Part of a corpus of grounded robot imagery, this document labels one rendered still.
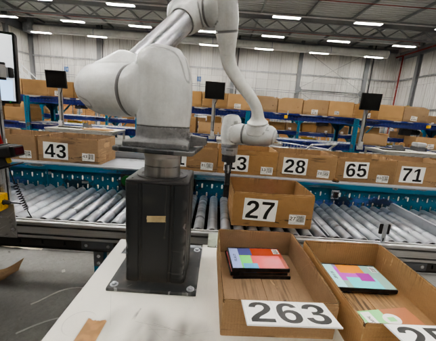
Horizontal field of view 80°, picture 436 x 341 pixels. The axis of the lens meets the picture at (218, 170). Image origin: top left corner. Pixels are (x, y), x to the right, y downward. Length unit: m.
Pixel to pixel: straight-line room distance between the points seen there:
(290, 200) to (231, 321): 0.73
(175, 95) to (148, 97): 0.07
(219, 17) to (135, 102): 0.64
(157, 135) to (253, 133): 0.67
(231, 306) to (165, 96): 0.54
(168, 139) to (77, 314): 0.50
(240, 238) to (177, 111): 0.54
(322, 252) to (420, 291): 0.29
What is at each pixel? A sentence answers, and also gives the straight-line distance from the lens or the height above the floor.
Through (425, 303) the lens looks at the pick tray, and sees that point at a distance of 1.01.
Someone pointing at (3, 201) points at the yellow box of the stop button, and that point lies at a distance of 1.43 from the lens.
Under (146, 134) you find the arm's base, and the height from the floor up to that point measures 1.20.
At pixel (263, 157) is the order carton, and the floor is 1.01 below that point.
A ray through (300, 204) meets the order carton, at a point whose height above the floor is 0.87.
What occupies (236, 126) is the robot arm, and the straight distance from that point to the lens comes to 1.34.
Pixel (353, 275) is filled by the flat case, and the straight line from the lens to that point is 1.03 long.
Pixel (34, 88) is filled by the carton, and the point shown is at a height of 1.53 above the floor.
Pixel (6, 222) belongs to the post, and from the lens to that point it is 1.50.
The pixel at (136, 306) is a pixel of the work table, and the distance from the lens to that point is 0.82.
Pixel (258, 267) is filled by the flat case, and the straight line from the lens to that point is 0.90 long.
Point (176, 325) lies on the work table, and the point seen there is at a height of 0.75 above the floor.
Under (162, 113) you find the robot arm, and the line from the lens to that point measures 0.72.
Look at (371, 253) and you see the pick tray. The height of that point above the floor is 0.81.
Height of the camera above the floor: 1.27
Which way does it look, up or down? 12 degrees down
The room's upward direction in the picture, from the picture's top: 4 degrees clockwise
